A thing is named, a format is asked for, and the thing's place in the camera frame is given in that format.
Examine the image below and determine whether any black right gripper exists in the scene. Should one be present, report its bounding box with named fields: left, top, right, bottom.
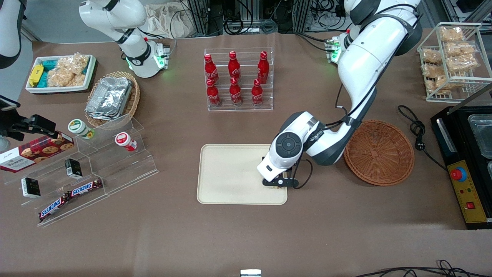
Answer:
left=0, top=114, right=59, bottom=141

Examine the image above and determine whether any beige plastic tray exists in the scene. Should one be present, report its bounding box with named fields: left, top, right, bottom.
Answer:
left=196, top=144, right=288, bottom=205

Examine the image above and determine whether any oval wicker basket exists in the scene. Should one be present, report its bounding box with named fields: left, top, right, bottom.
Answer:
left=84, top=71, right=141, bottom=128

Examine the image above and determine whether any round brown wicker basket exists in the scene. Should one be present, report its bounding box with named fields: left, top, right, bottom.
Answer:
left=344, top=120, right=415, bottom=187

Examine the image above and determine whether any red tartan cookie box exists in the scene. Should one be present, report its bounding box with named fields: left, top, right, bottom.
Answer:
left=0, top=132, right=75, bottom=174

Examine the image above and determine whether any green lid small jar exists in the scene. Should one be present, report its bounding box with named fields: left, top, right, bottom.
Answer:
left=68, top=119, right=95, bottom=140

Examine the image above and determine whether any white rectangular bin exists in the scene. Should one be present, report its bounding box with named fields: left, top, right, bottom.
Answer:
left=25, top=54, right=97, bottom=95

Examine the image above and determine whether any bagged rice cracker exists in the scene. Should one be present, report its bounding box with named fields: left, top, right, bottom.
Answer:
left=58, top=53, right=90, bottom=74
left=47, top=68, right=86, bottom=88

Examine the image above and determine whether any small black box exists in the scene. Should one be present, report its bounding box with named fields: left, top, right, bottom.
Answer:
left=21, top=177, right=41, bottom=199
left=64, top=158, right=83, bottom=179

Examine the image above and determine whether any yellow snack pack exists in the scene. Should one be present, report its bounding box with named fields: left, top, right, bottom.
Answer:
left=28, top=64, right=44, bottom=87

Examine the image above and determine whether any teal snack pack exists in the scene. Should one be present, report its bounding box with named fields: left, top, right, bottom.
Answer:
left=40, top=58, right=59, bottom=87

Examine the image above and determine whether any stack of foil containers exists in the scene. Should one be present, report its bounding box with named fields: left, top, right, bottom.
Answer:
left=85, top=77, right=133, bottom=121

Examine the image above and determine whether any brown Snickers bar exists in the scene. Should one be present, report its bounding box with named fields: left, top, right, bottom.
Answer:
left=38, top=194, right=71, bottom=222
left=68, top=179, right=104, bottom=198

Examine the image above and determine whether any red lid small jar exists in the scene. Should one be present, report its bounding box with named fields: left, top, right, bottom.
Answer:
left=115, top=132, right=138, bottom=152

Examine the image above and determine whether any clear acrylic step shelf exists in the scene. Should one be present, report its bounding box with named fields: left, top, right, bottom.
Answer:
left=0, top=113, right=160, bottom=228

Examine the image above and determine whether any clear acrylic bottle rack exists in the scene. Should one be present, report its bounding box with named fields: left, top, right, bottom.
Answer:
left=203, top=47, right=274, bottom=112

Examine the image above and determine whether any red cola bottle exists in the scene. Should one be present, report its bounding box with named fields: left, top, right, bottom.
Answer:
left=229, top=77, right=243, bottom=107
left=228, top=51, right=241, bottom=80
left=204, top=53, right=220, bottom=85
left=257, top=51, right=270, bottom=84
left=251, top=78, right=264, bottom=107
left=206, top=78, right=222, bottom=107

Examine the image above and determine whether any crumpled white cloth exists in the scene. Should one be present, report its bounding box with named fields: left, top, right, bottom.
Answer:
left=143, top=3, right=194, bottom=39

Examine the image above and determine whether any bagged fried snack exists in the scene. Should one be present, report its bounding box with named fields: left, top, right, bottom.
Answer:
left=445, top=41, right=478, bottom=58
left=422, top=48, right=443, bottom=64
left=447, top=55, right=480, bottom=73
left=422, top=63, right=447, bottom=78
left=424, top=76, right=449, bottom=95
left=439, top=26, right=464, bottom=42

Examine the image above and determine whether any black appliance with yellow panel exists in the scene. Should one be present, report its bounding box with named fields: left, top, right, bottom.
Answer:
left=430, top=103, right=492, bottom=230

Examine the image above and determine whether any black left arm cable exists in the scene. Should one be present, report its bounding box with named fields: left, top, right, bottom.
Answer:
left=290, top=8, right=423, bottom=190

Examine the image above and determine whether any black power cable with plug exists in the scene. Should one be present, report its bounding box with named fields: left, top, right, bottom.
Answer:
left=397, top=105, right=449, bottom=172

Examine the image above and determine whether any black floor cable bundle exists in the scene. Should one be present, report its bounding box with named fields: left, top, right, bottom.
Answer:
left=353, top=259, right=492, bottom=277

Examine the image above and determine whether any white wire rack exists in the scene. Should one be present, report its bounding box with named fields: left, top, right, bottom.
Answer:
left=417, top=22, right=492, bottom=104

